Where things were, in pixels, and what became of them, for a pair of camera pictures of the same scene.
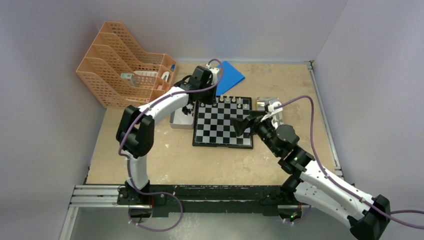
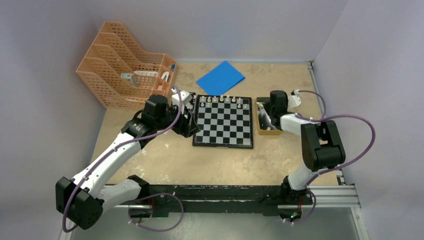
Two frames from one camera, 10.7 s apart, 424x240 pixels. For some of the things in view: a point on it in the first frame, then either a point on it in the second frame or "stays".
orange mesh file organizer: [117, 72] stays
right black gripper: [240, 125] -> [267, 106]
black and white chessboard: [213, 126] stays
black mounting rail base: [165, 200] stays
